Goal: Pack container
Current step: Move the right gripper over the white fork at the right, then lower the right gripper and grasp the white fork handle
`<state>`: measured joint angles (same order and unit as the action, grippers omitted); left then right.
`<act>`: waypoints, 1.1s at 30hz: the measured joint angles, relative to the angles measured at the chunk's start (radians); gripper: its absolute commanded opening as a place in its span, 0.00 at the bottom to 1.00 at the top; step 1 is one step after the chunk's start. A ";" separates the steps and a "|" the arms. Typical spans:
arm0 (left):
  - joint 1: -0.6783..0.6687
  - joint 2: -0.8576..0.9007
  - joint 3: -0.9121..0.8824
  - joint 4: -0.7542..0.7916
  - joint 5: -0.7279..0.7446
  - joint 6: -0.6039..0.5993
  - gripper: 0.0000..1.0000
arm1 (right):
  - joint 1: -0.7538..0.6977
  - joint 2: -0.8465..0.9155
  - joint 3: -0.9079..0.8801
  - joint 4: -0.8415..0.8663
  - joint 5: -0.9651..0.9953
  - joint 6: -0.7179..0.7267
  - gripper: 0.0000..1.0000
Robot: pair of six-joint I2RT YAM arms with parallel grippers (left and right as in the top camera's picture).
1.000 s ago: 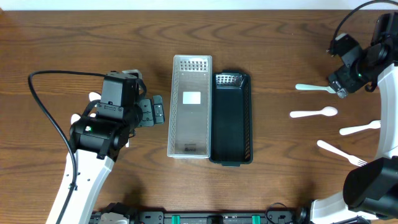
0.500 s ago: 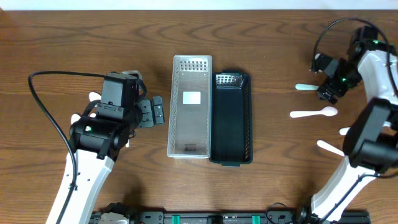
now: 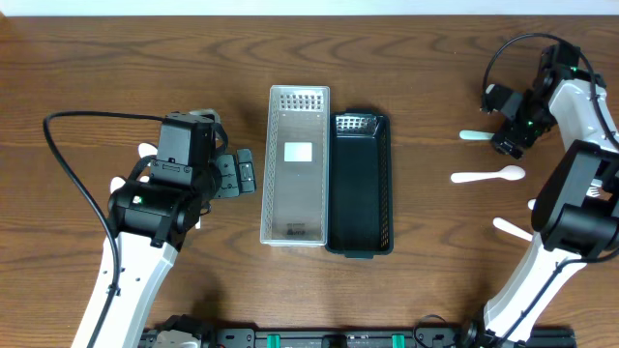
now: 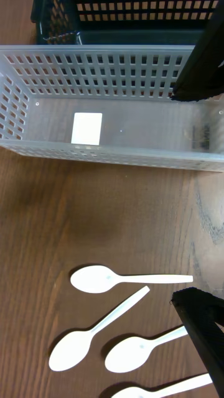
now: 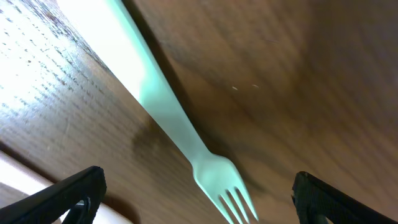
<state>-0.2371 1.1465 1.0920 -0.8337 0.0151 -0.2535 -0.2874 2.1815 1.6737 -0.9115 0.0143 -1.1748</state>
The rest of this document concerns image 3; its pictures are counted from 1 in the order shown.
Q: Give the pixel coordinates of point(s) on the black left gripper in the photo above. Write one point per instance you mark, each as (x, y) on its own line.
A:
(232, 175)

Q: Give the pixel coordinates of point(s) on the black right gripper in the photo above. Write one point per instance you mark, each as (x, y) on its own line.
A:
(510, 130)

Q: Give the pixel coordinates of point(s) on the white plastic spoon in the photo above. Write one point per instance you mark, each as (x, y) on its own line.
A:
(147, 150)
(509, 173)

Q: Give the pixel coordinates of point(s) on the mint plastic fork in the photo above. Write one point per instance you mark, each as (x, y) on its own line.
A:
(475, 135)

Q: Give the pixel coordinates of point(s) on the white plastic fork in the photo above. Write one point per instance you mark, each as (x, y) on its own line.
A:
(532, 203)
(511, 229)

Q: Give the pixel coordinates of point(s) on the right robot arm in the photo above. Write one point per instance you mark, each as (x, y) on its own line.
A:
(575, 216)

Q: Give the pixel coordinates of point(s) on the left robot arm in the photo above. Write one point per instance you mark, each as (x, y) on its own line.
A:
(150, 215)

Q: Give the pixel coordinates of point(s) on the white label sticker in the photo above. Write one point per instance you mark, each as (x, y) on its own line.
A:
(298, 152)

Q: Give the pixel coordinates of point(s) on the clear perforated plastic basket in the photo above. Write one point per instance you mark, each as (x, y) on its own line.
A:
(294, 209)

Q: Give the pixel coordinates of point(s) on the black perforated plastic basket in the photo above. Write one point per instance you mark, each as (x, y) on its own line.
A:
(361, 192)

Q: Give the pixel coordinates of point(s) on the white plastic utensil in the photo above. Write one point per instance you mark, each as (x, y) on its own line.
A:
(118, 182)

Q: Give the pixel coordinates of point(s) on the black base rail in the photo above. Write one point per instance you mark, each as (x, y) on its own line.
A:
(184, 331)

